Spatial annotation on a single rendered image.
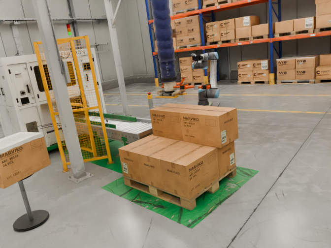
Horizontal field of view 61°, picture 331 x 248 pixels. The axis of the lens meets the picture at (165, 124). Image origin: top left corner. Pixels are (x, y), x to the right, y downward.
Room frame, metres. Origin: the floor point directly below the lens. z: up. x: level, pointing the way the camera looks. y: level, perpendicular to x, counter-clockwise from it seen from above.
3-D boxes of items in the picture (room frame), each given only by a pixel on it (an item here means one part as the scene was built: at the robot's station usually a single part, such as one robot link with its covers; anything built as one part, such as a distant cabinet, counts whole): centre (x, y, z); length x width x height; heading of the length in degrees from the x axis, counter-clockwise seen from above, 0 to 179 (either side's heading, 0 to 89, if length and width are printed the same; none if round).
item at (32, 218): (2.97, 1.73, 0.31); 0.40 x 0.40 x 0.62
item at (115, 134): (4.83, 1.22, 0.50); 2.31 x 0.05 x 0.19; 44
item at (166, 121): (3.92, -0.15, 0.74); 0.60 x 0.40 x 0.40; 44
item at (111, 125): (5.12, 1.43, 0.60); 1.60 x 0.10 x 0.09; 44
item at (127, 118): (5.50, 1.05, 0.60); 1.60 x 0.10 x 0.09; 44
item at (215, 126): (3.48, -0.56, 0.74); 0.60 x 0.40 x 0.40; 44
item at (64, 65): (4.12, 1.34, 1.62); 0.20 x 0.05 x 0.30; 44
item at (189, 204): (3.53, -0.09, 0.07); 1.20 x 1.00 x 0.14; 44
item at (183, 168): (3.53, -0.09, 0.34); 1.20 x 1.00 x 0.40; 44
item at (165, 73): (3.92, -0.13, 1.84); 0.22 x 0.22 x 1.04
